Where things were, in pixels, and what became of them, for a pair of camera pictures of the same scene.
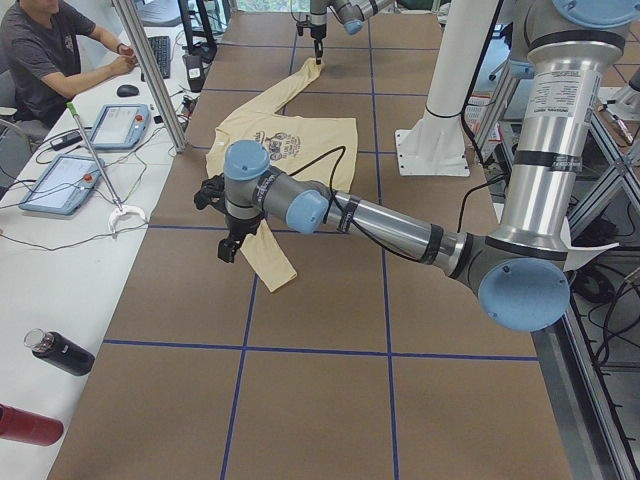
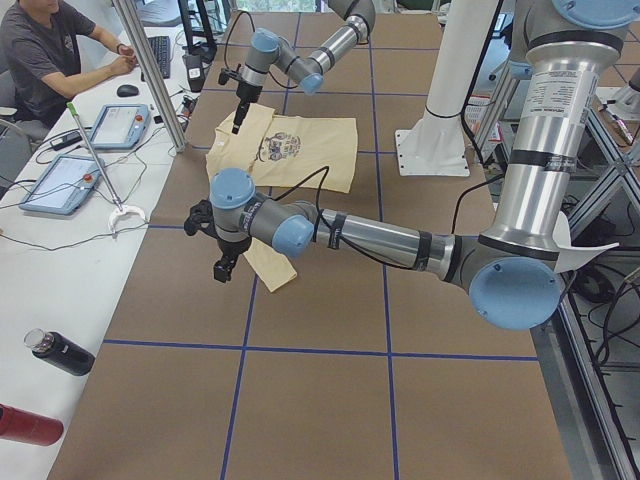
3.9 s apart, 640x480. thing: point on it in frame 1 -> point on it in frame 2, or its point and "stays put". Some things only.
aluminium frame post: (138, 34) stays put
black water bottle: (59, 352) stays put
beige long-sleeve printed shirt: (320, 150) stays put
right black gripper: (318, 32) -> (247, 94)
